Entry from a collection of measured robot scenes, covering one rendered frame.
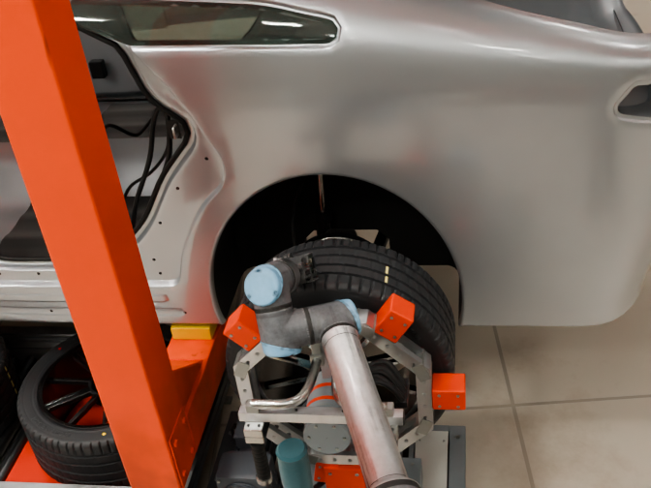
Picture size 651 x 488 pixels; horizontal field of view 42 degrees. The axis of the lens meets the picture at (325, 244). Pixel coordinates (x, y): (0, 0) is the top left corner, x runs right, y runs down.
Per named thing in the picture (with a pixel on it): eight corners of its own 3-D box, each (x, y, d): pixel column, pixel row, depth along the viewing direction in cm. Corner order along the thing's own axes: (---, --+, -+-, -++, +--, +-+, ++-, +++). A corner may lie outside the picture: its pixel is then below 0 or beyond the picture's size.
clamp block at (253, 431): (271, 418, 224) (268, 404, 221) (264, 444, 217) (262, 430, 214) (253, 418, 225) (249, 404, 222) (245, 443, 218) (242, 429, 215)
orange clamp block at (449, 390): (433, 390, 238) (465, 390, 237) (432, 411, 232) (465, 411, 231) (432, 372, 235) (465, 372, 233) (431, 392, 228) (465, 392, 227)
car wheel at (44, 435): (207, 350, 348) (197, 304, 335) (215, 472, 293) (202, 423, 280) (46, 380, 343) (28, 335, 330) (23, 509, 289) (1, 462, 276)
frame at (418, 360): (436, 451, 251) (429, 307, 220) (436, 469, 245) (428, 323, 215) (258, 445, 260) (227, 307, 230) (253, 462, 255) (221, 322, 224)
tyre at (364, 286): (499, 347, 258) (361, 196, 234) (502, 403, 238) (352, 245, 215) (334, 428, 288) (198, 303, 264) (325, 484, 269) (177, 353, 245)
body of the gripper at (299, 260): (320, 279, 222) (306, 287, 210) (289, 285, 224) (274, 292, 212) (313, 250, 221) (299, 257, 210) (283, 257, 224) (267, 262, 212)
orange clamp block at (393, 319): (397, 325, 227) (416, 303, 222) (395, 345, 220) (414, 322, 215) (375, 314, 226) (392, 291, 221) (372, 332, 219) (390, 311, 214)
